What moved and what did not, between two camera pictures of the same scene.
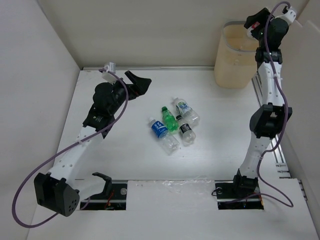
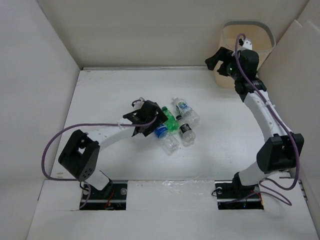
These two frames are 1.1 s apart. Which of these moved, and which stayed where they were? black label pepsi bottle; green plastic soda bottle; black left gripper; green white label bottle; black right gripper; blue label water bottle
Moved: black right gripper; black left gripper
Stayed: blue label water bottle; green plastic soda bottle; black label pepsi bottle; green white label bottle
